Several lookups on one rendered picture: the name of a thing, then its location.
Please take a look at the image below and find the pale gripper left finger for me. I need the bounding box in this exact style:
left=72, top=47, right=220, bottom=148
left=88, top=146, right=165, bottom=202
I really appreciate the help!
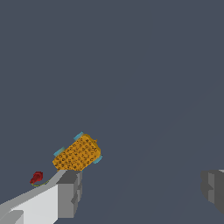
left=0, top=169, right=84, bottom=224

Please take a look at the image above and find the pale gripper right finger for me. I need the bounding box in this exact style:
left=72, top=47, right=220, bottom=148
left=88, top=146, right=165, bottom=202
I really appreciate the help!
left=199, top=168, right=224, bottom=216

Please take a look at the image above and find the small red pull knob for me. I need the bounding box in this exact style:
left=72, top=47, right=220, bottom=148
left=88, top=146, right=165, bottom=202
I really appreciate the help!
left=29, top=171, right=45, bottom=186

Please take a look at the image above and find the orange spotted toy with wheels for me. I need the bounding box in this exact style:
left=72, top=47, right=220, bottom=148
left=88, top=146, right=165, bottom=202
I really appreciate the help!
left=52, top=131, right=103, bottom=172

